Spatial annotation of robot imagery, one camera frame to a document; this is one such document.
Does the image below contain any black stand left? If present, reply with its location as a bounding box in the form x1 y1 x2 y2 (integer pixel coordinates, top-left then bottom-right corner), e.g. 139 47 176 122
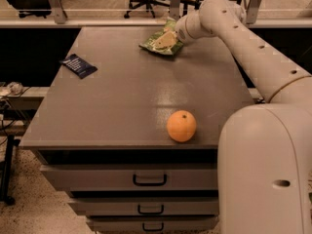
0 135 20 206

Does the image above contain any bottom grey drawer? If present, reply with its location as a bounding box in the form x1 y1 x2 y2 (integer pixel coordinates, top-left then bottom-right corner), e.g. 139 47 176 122
86 215 217 232

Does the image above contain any grey drawer cabinet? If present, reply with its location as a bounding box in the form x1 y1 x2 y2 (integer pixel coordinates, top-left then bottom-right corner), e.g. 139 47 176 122
19 25 256 234

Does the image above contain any green jalapeno chip bag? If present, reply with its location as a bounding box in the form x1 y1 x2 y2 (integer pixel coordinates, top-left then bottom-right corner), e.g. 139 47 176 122
139 18 183 56

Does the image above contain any middle grey drawer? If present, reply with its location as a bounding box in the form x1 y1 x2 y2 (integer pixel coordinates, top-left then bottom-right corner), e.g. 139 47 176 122
68 197 219 216

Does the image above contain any orange fruit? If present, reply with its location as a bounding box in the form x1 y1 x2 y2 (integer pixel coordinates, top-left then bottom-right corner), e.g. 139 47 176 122
167 110 197 142

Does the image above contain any dark blue snack packet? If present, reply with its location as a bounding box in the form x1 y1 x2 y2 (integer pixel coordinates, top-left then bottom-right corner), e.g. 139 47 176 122
60 54 98 79

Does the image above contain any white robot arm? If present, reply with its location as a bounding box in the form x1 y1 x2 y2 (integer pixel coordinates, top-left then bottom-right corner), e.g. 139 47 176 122
175 0 312 234

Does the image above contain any grey drawer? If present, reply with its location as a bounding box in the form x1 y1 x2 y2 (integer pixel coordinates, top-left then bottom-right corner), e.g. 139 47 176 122
40 164 217 191
86 215 217 232
68 197 219 216

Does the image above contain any black office chair centre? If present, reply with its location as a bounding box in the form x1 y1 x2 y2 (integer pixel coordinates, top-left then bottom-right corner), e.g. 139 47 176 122
124 0 170 19

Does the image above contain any top grey drawer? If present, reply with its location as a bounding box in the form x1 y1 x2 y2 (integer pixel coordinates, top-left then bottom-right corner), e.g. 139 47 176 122
40 164 217 191

